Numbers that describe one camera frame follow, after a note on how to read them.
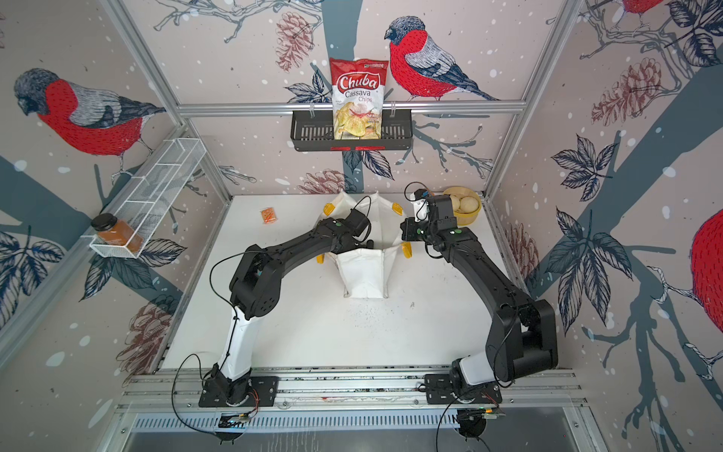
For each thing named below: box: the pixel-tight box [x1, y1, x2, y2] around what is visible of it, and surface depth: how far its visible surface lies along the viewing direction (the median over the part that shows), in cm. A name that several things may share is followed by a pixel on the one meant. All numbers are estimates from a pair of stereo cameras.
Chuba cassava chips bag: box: [329, 57, 389, 141], surface depth 87 cm
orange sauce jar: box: [90, 212, 145, 254], surface depth 63 cm
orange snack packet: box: [261, 207, 277, 225], surface depth 116 cm
